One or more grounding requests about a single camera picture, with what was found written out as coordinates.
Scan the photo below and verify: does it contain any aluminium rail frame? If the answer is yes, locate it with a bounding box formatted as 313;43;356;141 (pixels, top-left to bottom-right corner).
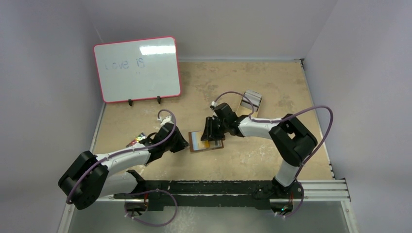
70;177;350;215

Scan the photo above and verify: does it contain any pack of coloured markers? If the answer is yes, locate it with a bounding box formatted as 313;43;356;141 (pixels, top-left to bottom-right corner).
126;133;148;149

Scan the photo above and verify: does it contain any beige oval card tray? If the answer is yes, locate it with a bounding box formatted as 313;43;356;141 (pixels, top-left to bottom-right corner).
236;104;258;117

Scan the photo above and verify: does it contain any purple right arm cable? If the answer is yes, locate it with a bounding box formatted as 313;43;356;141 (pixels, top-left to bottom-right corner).
210;91;334;219

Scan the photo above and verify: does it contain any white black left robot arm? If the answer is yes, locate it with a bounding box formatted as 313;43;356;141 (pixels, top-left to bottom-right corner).
58;123;189;210

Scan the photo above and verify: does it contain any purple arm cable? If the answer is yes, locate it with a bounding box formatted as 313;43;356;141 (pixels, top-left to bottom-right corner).
210;91;334;219
66;109;178;228

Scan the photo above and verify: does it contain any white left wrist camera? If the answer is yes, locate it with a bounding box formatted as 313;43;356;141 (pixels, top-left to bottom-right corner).
157;115;175;126

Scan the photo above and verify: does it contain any pink framed whiteboard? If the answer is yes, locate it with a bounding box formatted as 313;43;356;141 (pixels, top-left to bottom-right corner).
93;36;182;103

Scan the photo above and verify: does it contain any brown leather card holder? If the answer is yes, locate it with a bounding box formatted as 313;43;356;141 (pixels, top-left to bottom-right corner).
189;131;224;152

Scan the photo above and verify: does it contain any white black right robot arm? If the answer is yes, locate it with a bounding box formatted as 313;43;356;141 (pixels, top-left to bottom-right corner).
201;103;318;198

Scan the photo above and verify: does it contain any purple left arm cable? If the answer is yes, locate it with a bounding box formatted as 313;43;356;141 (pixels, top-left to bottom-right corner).
66;109;178;228

